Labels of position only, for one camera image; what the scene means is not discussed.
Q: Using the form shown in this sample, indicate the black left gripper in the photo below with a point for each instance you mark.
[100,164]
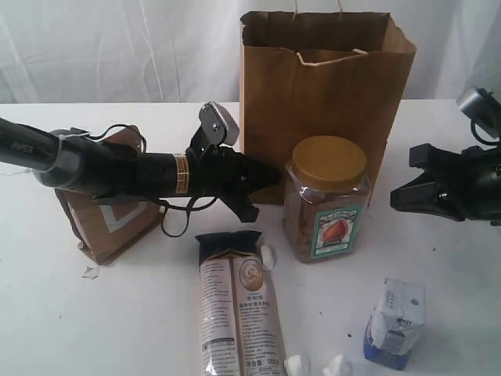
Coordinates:
[220,171]

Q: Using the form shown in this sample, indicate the white lump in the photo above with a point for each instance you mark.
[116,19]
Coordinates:
[339,366]
[297,365]

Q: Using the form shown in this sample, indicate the clear jar yellow lid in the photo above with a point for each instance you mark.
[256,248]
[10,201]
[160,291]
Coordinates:
[326,192]

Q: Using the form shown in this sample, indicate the white blue salt packet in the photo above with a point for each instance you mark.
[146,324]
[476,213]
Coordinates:
[395,324]

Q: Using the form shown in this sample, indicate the small torn paper scrap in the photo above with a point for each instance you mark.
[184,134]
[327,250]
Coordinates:
[91,273]

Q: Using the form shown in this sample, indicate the white cube by pasta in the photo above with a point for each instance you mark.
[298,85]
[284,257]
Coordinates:
[267,257]

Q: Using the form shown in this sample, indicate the long pasta packet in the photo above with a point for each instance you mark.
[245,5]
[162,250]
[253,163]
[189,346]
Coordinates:
[240,333]

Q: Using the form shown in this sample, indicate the white lump bottom left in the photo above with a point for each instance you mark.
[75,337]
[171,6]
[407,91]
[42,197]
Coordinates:
[297,365]

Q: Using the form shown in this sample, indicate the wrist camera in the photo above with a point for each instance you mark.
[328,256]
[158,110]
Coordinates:
[483,110]
[218,125]

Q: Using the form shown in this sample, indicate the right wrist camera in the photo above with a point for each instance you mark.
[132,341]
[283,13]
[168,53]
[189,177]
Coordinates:
[483,110]

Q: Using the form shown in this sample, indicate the brown paper bag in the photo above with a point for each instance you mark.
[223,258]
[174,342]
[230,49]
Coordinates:
[312,74]

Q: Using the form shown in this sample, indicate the brown pouch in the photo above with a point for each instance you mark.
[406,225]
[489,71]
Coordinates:
[104,232]

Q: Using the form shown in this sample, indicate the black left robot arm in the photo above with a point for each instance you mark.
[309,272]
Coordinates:
[114,173]

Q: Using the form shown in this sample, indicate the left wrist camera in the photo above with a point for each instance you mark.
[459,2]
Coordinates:
[218,125]

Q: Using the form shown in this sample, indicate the white lump bottom right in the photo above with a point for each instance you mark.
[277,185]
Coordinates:
[339,366]

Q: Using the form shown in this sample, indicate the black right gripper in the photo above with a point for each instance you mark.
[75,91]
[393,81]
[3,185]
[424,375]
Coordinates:
[470,186]

